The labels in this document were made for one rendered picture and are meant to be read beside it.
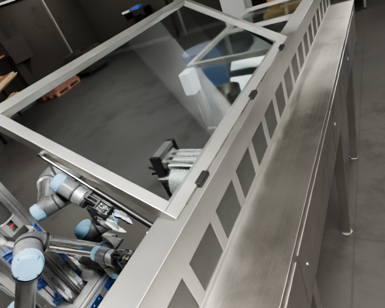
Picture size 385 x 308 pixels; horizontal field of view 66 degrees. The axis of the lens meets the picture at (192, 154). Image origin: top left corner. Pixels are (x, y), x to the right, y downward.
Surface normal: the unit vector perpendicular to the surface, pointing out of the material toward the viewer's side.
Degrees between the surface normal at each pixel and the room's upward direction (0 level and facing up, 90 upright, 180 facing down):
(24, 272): 84
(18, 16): 90
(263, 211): 0
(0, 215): 90
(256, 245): 0
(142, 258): 0
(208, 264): 90
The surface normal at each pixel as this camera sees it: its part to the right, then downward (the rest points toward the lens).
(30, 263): 0.48, 0.22
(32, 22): 0.85, -0.02
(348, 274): -0.34, -0.79
